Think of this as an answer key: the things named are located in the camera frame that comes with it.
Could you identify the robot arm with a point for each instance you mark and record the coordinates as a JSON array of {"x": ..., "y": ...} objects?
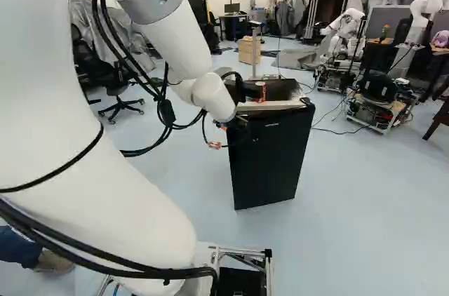
[{"x": 52, "y": 99}]

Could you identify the red drink can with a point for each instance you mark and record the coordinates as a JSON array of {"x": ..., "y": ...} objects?
[{"x": 261, "y": 94}]

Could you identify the black fridge door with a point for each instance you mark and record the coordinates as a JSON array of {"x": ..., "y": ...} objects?
[{"x": 270, "y": 162}]

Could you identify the black mini fridge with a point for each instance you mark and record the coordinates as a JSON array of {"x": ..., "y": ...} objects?
[{"x": 280, "y": 89}]

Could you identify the grey pole stand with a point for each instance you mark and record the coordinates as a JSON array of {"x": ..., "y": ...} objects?
[{"x": 254, "y": 64}]

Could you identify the wooden box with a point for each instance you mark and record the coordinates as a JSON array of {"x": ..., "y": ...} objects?
[{"x": 245, "y": 51}]

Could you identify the black office chair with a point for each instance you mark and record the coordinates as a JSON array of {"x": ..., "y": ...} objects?
[{"x": 101, "y": 75}]

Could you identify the grey cover sheet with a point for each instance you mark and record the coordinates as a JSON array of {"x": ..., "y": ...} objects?
[{"x": 122, "y": 29}]

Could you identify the equipment cart with black box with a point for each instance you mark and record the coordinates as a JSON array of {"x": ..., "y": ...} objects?
[{"x": 379, "y": 89}]

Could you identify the white robot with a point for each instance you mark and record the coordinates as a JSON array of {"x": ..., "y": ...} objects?
[
  {"x": 347, "y": 24},
  {"x": 419, "y": 15}
]

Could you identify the person's legs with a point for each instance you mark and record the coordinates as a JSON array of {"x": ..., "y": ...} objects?
[{"x": 17, "y": 247}]

